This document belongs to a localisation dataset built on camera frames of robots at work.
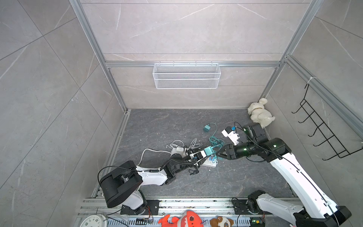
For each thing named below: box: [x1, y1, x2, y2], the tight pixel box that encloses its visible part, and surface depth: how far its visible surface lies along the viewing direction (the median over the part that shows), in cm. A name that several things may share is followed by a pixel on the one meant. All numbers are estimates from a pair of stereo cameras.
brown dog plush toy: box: [209, 216, 234, 227], surface depth 69 cm
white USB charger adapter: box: [176, 147, 184, 154], surface depth 88 cm
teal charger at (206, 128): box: [203, 124, 211, 133], surface depth 108 cm
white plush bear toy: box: [247, 97, 276, 129], surface depth 108 cm
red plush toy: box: [158, 210, 205, 227], surface depth 66 cm
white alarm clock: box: [79, 214, 109, 227], surface depth 68 cm
